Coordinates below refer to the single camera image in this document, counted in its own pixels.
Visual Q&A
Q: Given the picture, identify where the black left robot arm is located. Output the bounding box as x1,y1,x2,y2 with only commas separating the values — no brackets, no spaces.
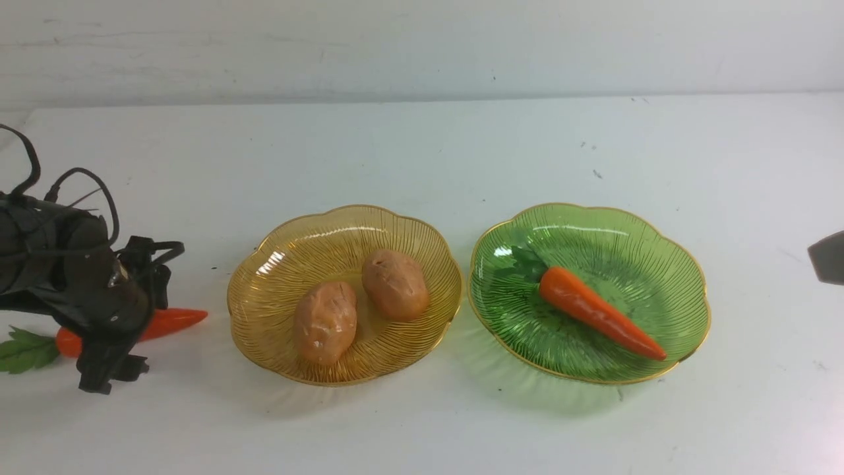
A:
1,193,185,395

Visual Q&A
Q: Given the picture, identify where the orange carrot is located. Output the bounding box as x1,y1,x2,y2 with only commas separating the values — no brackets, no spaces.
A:
494,246,667,361
1,309,208,375

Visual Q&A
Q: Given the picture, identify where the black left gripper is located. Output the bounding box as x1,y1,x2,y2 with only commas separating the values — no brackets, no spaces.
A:
2,214,185,396

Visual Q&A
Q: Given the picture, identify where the green ribbed glass plate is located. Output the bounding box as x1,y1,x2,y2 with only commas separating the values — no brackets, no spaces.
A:
468,203,711,385

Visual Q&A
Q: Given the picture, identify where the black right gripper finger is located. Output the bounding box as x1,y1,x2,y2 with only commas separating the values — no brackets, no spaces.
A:
808,230,844,286

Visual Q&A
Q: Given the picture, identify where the amber ribbed glass plate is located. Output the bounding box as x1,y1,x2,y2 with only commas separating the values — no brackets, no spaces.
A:
228,205,464,386

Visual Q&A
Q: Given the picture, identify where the brown potato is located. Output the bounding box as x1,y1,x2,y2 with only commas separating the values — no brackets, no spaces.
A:
293,282,358,365
362,249,430,322

